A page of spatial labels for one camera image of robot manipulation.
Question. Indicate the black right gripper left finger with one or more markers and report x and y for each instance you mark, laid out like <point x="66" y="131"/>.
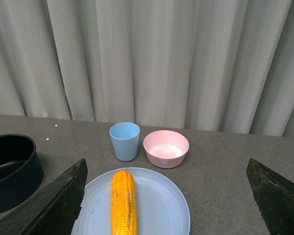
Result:
<point x="53" y="210"/>

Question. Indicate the yellow corn cob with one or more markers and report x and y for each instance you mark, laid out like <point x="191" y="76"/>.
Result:
<point x="124" y="214"/>

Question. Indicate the light blue plate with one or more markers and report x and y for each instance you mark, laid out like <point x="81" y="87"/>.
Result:
<point x="162" y="207"/>

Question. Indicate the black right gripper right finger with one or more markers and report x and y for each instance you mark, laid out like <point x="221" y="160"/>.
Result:
<point x="274" y="196"/>

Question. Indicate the black cooking pot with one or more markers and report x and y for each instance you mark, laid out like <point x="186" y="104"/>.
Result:
<point x="20" y="170"/>

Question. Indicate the pink bowl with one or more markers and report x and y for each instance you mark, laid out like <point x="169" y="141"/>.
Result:
<point x="165" y="148"/>

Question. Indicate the grey curtain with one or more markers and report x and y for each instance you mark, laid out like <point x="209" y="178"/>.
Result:
<point x="215" y="65"/>

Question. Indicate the light blue cup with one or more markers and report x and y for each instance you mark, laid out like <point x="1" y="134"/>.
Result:
<point x="125" y="139"/>

